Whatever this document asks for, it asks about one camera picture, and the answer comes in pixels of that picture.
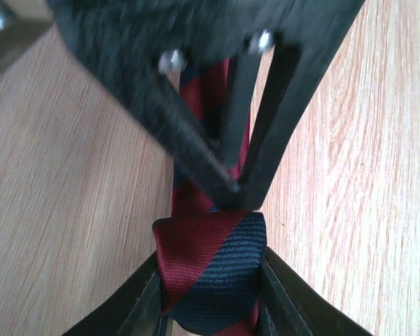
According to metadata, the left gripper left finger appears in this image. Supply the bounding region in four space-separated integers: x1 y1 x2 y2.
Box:
64 254 168 336

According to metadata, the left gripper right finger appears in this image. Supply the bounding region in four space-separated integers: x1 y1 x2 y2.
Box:
258 247 371 336

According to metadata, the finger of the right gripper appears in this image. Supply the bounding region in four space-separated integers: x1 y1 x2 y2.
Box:
223 42 340 210

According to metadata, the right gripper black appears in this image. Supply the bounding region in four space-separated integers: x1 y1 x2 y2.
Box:
48 1 362 209

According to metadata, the red navy striped tie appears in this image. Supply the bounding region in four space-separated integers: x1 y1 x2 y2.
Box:
153 57 267 335

